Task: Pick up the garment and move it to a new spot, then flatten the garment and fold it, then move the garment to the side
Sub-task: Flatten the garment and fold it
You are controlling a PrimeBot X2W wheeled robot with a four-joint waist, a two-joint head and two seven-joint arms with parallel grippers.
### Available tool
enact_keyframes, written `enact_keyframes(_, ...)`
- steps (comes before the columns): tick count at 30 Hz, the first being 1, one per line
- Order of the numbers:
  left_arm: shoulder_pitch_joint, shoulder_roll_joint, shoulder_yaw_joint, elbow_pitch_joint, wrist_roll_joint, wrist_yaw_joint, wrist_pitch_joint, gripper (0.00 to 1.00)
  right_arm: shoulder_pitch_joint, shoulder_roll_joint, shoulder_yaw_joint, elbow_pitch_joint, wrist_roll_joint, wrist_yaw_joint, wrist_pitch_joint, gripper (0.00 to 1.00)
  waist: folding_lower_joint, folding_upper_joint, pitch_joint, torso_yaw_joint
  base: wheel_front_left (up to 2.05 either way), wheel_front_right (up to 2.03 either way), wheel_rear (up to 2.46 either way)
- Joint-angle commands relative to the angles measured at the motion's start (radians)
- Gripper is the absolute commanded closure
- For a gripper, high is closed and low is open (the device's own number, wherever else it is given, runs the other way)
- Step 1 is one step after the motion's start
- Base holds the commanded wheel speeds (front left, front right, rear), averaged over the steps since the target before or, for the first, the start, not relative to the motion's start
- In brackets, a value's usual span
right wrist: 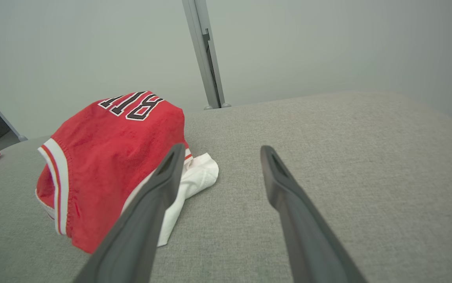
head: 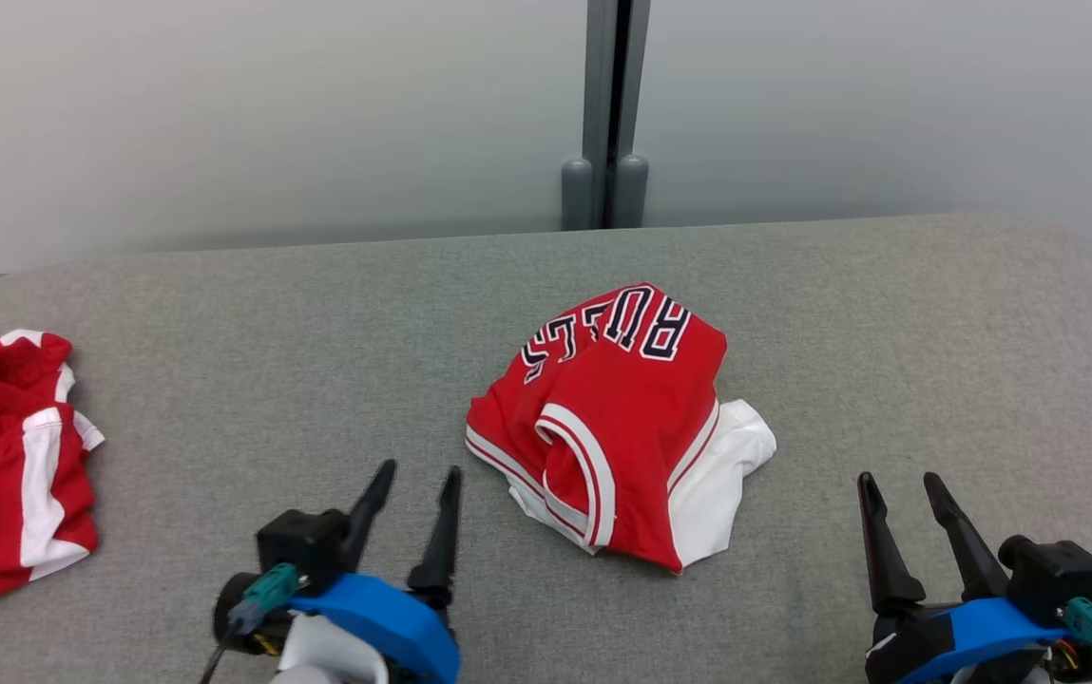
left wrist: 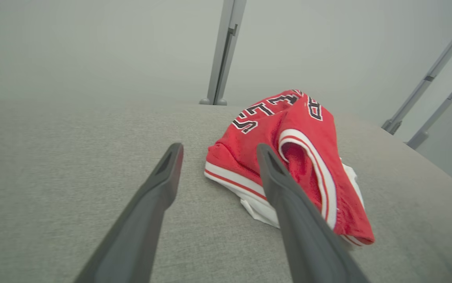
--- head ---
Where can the grey metal partition post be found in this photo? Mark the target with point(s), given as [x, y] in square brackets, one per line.
[603, 95]

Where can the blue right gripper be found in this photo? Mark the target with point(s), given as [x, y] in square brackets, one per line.
[983, 627]

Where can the red basketball jersey white sleeves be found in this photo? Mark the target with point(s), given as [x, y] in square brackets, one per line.
[622, 418]

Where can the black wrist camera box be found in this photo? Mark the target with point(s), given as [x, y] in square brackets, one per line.
[1059, 575]
[303, 546]

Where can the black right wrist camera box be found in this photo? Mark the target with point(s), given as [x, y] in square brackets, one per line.
[1059, 575]

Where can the teal left camera connector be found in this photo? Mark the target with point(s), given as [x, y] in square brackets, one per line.
[270, 587]

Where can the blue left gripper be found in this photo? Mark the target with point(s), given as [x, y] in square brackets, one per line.
[384, 617]

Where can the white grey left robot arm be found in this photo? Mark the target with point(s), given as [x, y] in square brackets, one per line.
[327, 655]

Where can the grey cylindrical post foot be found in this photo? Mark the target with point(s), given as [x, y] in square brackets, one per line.
[631, 190]
[576, 195]

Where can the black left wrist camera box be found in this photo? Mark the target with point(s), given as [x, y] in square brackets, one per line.
[303, 546]

